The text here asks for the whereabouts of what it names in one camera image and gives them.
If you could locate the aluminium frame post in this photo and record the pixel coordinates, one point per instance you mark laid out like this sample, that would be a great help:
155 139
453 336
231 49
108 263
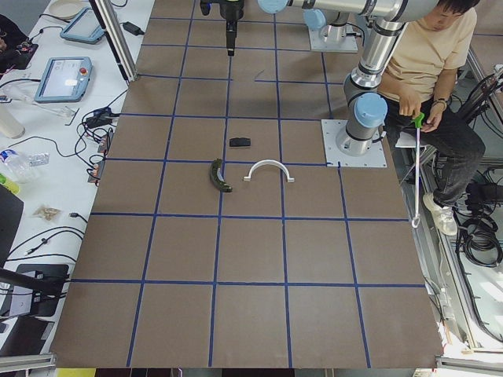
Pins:
107 18

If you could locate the blue teach pendant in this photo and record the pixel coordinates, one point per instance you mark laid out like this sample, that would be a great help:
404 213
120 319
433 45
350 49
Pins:
64 79
84 27

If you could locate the white round plate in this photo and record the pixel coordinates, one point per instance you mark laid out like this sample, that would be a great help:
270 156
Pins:
65 9

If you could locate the near blue teach pendant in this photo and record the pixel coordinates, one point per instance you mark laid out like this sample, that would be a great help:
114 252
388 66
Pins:
64 79

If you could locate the small bag of screws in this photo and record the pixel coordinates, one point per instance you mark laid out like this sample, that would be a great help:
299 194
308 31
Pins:
49 214

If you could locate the olive curved brake shoe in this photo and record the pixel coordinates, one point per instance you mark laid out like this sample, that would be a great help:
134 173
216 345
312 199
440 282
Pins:
217 178

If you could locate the black brake pad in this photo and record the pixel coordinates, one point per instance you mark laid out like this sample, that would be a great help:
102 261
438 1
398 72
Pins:
240 142

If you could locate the person in beige shirt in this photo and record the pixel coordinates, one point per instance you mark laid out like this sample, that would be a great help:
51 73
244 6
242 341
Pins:
419 78

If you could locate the far blue teach pendant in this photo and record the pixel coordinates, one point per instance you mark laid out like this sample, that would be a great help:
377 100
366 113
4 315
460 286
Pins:
84 27

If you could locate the green handled grabber stick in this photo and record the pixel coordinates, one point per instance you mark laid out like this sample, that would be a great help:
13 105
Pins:
418 122

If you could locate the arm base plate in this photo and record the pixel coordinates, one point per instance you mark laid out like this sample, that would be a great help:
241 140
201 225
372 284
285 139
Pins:
343 151
346 45

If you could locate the black power adapter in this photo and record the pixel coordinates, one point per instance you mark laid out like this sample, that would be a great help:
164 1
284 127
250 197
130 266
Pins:
132 28

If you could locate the clear plastic water bottle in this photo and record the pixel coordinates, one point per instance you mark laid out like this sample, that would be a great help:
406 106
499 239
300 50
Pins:
19 165

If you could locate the black monitor stand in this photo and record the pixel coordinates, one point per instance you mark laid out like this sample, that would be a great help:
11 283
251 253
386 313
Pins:
33 289

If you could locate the white curved plastic clamp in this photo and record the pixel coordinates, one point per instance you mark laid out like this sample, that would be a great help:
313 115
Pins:
269 164

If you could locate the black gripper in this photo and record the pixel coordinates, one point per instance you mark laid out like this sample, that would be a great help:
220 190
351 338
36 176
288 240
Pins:
231 12

